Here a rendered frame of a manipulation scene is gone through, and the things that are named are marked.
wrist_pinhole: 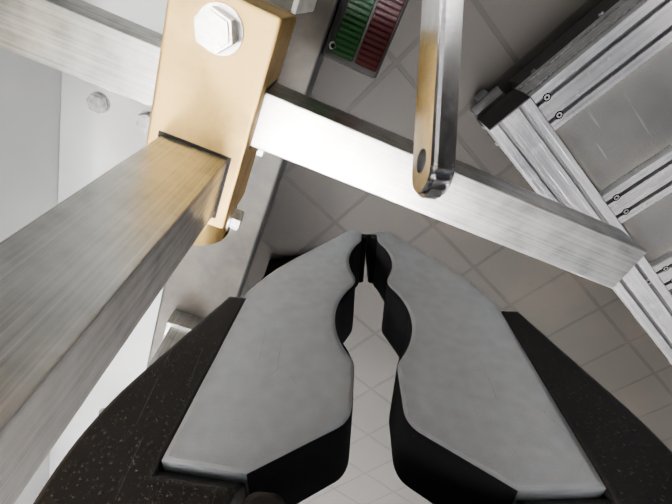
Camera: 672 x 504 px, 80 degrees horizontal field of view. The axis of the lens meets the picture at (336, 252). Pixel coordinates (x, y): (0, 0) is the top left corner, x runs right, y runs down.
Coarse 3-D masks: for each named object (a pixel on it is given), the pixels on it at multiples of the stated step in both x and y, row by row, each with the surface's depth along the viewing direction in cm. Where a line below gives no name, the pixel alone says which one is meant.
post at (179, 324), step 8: (176, 312) 45; (168, 320) 44; (176, 320) 44; (184, 320) 45; (192, 320) 45; (200, 320) 45; (168, 328) 44; (176, 328) 44; (184, 328) 44; (192, 328) 44; (168, 336) 43; (176, 336) 43; (160, 344) 42; (168, 344) 42; (160, 352) 41; (152, 360) 40
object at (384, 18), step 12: (384, 0) 29; (396, 0) 29; (384, 12) 29; (396, 12) 29; (372, 24) 30; (384, 24) 30; (372, 36) 30; (384, 36) 30; (360, 48) 31; (372, 48) 31; (384, 48) 31; (360, 60) 31; (372, 60) 31
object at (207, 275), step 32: (288, 0) 29; (320, 0) 29; (320, 32) 30; (288, 64) 32; (320, 64) 37; (256, 160) 36; (256, 192) 38; (256, 224) 39; (192, 256) 42; (224, 256) 41; (192, 288) 44; (224, 288) 44; (160, 320) 46
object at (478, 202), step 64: (0, 0) 19; (64, 0) 20; (64, 64) 20; (128, 64) 20; (256, 128) 21; (320, 128) 21; (384, 192) 23; (448, 192) 23; (512, 192) 23; (576, 256) 24; (640, 256) 24
